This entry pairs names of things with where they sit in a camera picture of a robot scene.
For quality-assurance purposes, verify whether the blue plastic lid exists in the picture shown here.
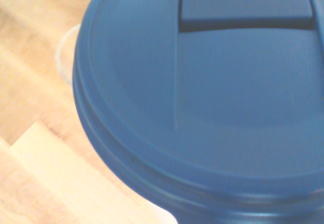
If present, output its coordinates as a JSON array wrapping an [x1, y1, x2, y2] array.
[[54, 0, 324, 224]]

